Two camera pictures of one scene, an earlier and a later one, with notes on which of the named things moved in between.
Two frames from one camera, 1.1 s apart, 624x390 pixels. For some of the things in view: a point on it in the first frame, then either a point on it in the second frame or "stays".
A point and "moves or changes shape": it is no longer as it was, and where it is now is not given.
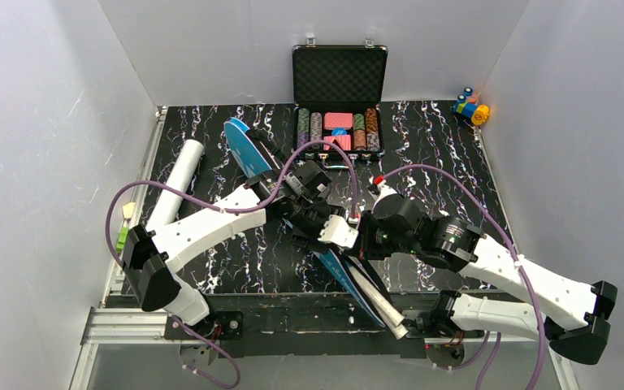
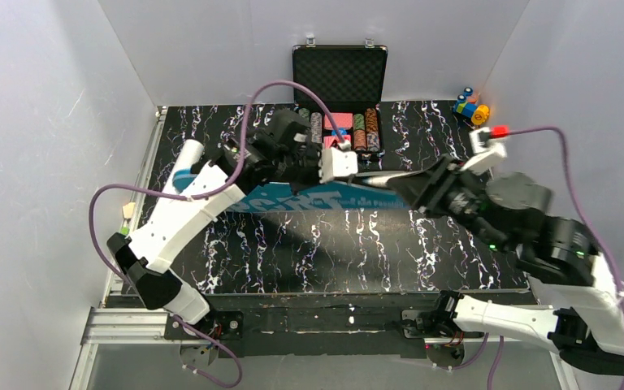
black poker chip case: (337, 93) stays
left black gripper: (308, 224) to (312, 167)
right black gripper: (369, 243) to (440, 187)
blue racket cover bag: (257, 155) moves or changes shape
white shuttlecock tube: (170, 202) stays
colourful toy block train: (467, 105) stays
